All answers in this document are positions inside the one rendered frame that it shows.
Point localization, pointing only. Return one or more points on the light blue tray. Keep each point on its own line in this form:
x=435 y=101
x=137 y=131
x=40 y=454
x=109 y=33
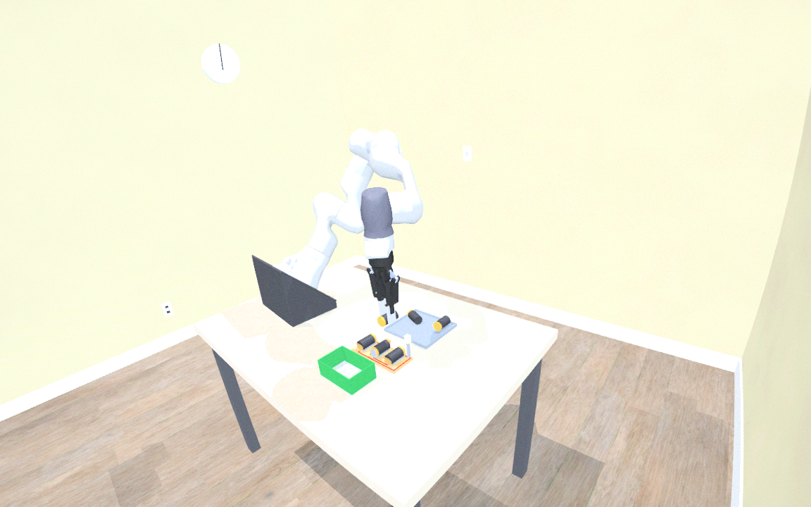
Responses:
x=422 y=334

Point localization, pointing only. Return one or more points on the black battery with yellow end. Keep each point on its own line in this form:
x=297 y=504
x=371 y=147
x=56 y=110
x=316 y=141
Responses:
x=381 y=347
x=367 y=341
x=414 y=316
x=396 y=354
x=383 y=320
x=441 y=323

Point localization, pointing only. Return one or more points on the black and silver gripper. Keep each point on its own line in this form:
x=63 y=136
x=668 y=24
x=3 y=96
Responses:
x=386 y=283

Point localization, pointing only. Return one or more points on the green open-top box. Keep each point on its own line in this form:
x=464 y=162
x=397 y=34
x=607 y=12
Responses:
x=348 y=370

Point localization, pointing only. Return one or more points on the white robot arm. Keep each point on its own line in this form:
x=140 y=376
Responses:
x=374 y=153

